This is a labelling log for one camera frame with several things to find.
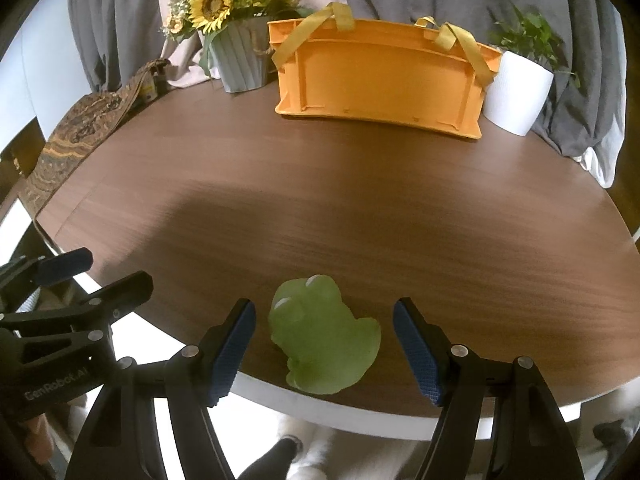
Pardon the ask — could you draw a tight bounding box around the grey curtain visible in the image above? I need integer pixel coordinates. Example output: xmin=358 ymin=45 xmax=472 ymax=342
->
xmin=67 ymin=0 xmax=163 ymax=93
xmin=335 ymin=0 xmax=628 ymax=188

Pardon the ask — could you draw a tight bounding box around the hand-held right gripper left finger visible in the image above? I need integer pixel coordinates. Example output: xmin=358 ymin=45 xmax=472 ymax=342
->
xmin=65 ymin=298 xmax=257 ymax=480

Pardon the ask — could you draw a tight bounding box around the orange basket with yellow handles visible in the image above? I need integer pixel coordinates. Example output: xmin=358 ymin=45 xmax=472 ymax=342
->
xmin=266 ymin=2 xmax=503 ymax=140

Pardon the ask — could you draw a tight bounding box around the sunflower bouquet in grey pot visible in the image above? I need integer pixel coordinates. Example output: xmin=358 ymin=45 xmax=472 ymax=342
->
xmin=161 ymin=0 xmax=313 ymax=93

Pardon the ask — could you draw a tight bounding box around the green plant in white pot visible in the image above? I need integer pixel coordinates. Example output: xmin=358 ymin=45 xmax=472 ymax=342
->
xmin=482 ymin=5 xmax=581 ymax=137

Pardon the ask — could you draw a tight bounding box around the green frog plush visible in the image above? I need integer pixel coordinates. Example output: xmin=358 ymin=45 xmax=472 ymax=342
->
xmin=268 ymin=275 xmax=382 ymax=395

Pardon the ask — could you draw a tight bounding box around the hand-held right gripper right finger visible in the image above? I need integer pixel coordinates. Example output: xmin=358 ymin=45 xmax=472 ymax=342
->
xmin=392 ymin=297 xmax=586 ymax=480

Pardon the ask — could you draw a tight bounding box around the brown patterned cloth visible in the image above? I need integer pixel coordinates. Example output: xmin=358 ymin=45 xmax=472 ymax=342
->
xmin=22 ymin=59 xmax=171 ymax=216

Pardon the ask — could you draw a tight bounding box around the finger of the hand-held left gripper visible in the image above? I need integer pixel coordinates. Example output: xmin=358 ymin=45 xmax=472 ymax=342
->
xmin=0 ymin=247 xmax=95 ymax=306
xmin=0 ymin=271 xmax=154 ymax=341

